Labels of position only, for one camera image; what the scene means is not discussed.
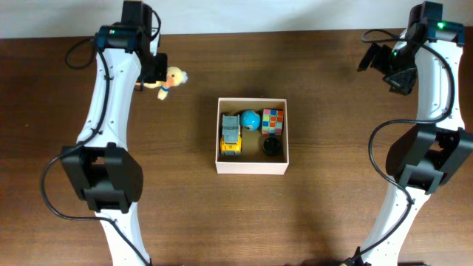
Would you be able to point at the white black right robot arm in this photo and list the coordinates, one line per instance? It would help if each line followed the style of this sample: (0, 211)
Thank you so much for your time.
(427, 55)

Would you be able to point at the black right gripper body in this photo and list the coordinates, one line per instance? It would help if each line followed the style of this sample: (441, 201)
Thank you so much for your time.
(400, 79)

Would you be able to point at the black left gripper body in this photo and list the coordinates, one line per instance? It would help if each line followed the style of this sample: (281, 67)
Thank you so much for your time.
(155, 72)

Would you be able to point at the yellow grey toy truck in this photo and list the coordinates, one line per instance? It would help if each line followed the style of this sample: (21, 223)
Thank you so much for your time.
(231, 139)

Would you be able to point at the yellow plush duck toy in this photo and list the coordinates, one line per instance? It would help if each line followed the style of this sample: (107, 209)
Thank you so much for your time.
(175, 77)

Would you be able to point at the pink cardboard box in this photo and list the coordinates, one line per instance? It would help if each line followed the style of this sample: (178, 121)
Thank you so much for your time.
(252, 160)

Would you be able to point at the black round lid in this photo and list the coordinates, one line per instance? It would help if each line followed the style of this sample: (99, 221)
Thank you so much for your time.
(272, 146)

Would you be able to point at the blue white ball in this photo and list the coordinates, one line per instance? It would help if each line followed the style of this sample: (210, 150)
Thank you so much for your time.
(250, 120)

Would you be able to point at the colourful puzzle cube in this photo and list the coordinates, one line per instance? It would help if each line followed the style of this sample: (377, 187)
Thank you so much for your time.
(272, 122)

